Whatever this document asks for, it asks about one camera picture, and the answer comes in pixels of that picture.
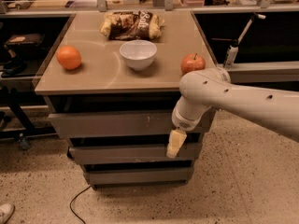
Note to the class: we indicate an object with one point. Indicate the grey drawer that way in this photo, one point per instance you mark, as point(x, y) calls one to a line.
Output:
point(117, 114)
point(138, 173)
point(132, 149)

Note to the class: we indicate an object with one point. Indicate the orange fruit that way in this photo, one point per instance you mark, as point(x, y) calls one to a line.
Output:
point(68, 57)

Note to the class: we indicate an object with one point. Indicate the grey middle drawer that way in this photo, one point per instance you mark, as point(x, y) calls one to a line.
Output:
point(132, 149)

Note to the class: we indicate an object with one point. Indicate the grey drawer cabinet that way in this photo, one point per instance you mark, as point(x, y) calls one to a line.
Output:
point(103, 70)

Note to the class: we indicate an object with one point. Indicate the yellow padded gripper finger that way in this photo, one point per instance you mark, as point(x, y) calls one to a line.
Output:
point(175, 142)

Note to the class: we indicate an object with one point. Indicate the red apple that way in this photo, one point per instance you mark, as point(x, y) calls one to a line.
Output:
point(192, 62)

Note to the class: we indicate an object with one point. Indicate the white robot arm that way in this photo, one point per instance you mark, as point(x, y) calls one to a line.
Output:
point(275, 110)

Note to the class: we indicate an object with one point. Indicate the brown chip bag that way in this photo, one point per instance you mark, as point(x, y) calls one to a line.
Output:
point(127, 26)

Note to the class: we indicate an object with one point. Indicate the grey top drawer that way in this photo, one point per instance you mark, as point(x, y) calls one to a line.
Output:
point(117, 114)

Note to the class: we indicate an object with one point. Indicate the black chair base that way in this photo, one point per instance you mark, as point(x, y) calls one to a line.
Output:
point(28, 128)

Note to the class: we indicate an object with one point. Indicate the grey bottom drawer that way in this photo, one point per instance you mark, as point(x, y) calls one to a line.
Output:
point(138, 173)

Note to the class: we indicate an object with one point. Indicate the white bowl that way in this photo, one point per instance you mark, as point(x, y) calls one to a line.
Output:
point(138, 54)

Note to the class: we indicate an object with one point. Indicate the white shoe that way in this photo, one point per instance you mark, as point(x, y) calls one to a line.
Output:
point(6, 212)

